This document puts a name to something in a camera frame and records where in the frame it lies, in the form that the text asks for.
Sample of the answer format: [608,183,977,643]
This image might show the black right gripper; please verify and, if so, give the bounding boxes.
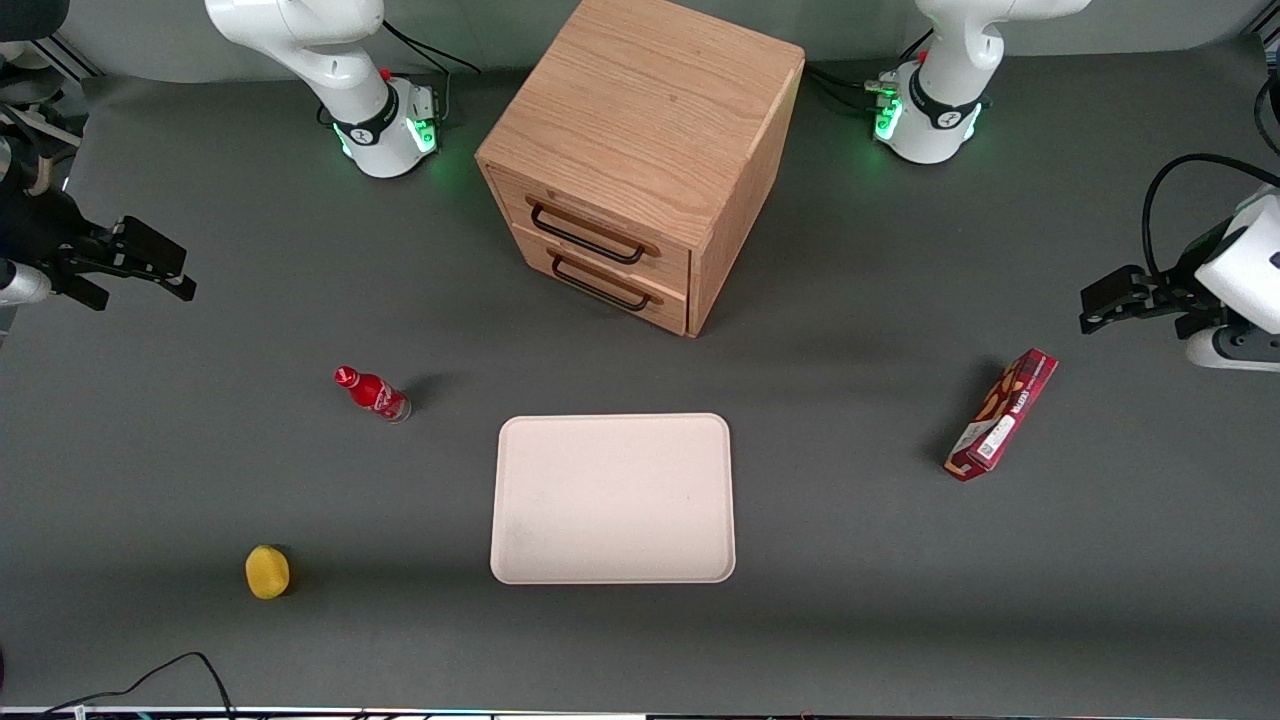
[0,188,198,312]

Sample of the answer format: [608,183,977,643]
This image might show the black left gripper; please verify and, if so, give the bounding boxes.
[1079,213,1248,341]

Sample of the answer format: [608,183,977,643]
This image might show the wooden drawer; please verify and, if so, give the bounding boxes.
[510,223,691,338]
[485,165,693,293]

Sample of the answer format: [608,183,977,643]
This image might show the oak wooden drawer cabinet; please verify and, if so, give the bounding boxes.
[475,0,807,339]

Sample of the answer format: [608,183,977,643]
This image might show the black office chair base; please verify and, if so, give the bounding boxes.
[0,40,91,196]

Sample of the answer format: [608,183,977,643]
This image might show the red cookie box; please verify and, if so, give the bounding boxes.
[944,348,1060,483]

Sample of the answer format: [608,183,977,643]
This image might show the small red soda bottle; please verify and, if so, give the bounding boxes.
[333,365,412,425]

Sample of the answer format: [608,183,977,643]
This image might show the yellow lemon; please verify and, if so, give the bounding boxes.
[245,544,292,601]

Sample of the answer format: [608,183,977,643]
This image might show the cream plastic tray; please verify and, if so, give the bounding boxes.
[489,412,737,586]

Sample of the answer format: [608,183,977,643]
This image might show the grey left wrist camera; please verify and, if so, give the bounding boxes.
[1186,322,1280,374]

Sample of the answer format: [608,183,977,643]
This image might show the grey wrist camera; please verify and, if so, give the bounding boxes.
[1186,322,1280,374]
[0,260,53,307]

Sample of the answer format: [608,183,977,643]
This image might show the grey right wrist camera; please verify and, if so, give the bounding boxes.
[0,260,53,307]

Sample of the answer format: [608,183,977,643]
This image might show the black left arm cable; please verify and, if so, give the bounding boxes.
[1143,153,1280,281]

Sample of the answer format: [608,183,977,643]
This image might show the aluminium frame profile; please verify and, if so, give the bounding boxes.
[40,30,106,81]
[1238,0,1280,69]

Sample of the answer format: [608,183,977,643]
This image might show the black hanging cable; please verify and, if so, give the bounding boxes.
[1254,70,1280,157]

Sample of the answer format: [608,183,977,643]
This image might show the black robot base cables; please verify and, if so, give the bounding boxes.
[805,30,936,113]
[380,18,482,77]

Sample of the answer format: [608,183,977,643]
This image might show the thin black table cable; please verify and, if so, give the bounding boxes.
[45,652,237,720]

